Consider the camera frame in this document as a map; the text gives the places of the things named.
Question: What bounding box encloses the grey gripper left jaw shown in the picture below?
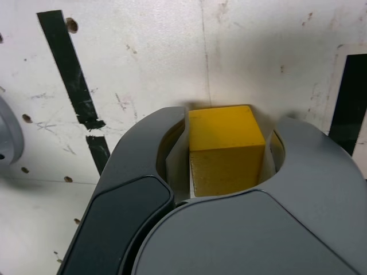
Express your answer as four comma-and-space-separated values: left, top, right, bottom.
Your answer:
56, 106, 192, 275

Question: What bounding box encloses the black tape square outline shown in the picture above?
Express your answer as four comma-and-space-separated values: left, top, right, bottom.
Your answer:
329, 53, 367, 158

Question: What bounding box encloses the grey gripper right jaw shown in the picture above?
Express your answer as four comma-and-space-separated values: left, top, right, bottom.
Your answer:
126, 116, 367, 275

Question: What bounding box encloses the yellow cube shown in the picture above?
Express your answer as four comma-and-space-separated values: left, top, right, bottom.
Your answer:
188, 104, 266, 198

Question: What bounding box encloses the black tape strip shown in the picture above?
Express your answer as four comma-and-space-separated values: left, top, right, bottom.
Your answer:
36, 10, 111, 176

